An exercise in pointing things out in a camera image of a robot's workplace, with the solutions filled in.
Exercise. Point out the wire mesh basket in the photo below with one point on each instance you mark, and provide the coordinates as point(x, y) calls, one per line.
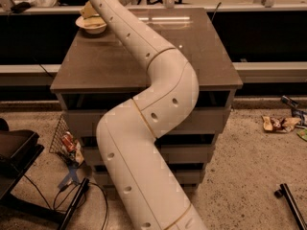
point(74, 158)

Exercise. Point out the black tray stand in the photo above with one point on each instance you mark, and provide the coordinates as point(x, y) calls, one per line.
point(18, 151)

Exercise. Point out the grey drawer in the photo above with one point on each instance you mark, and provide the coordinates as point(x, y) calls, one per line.
point(201, 121)
point(188, 180)
point(171, 155)

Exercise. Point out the black stand leg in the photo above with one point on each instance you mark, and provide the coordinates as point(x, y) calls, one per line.
point(74, 204)

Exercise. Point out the black bar bottom right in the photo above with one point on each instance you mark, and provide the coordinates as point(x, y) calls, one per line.
point(284, 191)

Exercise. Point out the grey drawer cabinet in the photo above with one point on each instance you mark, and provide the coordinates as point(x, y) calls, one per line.
point(99, 73)

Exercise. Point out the red snack packet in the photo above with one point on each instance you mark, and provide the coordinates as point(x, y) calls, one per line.
point(68, 141)

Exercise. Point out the top grey drawer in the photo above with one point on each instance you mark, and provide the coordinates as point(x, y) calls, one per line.
point(201, 121)

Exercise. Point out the bottom grey drawer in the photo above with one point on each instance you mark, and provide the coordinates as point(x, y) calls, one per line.
point(188, 180)

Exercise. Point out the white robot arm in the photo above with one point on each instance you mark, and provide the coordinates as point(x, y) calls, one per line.
point(126, 134)

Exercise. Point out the green and yellow sponge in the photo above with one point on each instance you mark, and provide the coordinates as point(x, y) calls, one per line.
point(94, 21)

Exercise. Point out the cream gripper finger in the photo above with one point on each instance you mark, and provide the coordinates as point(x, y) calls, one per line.
point(87, 10)

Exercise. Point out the middle grey drawer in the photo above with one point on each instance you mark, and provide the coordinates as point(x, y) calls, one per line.
point(171, 155)

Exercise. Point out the white paper bowl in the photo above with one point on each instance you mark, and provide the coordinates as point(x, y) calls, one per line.
point(90, 30)

